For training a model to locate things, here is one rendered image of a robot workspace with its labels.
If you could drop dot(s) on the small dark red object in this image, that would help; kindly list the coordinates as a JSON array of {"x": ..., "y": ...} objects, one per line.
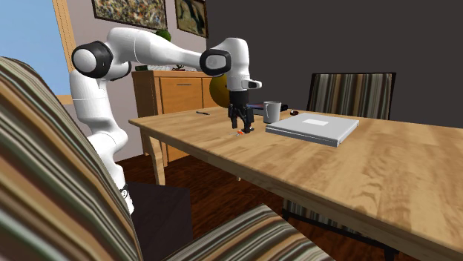
[{"x": 294, "y": 112}]

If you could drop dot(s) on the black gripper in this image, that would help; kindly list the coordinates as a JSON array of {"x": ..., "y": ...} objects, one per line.
[{"x": 239, "y": 98}]

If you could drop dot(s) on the striped upholstered chair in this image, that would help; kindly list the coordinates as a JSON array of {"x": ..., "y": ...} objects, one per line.
[
  {"x": 351, "y": 95},
  {"x": 43, "y": 173}
]

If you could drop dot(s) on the grey closed laptop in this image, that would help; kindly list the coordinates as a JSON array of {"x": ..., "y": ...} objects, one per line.
[{"x": 307, "y": 129}]

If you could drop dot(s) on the grey mug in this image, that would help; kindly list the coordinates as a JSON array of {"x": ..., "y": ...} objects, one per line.
[{"x": 271, "y": 112}]

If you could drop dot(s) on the small orange object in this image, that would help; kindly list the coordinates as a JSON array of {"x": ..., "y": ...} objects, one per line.
[{"x": 238, "y": 133}]

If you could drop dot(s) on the small framed wall picture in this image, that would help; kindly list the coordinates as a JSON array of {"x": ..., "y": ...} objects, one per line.
[{"x": 191, "y": 16}]

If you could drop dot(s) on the wooden table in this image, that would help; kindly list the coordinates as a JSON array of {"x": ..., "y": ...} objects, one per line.
[{"x": 361, "y": 170}]

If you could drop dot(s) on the black pen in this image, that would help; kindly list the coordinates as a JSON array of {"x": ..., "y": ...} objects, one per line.
[{"x": 203, "y": 113}]

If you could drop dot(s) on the yellow ball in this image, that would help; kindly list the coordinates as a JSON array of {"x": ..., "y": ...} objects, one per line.
[{"x": 218, "y": 92}]

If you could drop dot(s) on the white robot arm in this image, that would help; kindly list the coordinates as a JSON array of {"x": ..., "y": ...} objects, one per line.
[{"x": 94, "y": 97}]

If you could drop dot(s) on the window with wooden frame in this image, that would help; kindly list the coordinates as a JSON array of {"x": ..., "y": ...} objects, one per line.
[{"x": 32, "y": 36}]

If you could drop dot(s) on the wooden sideboard with plants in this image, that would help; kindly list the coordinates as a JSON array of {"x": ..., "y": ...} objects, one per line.
[{"x": 177, "y": 95}]

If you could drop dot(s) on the large colourful wall picture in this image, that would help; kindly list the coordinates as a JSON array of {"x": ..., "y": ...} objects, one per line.
[{"x": 130, "y": 12}]

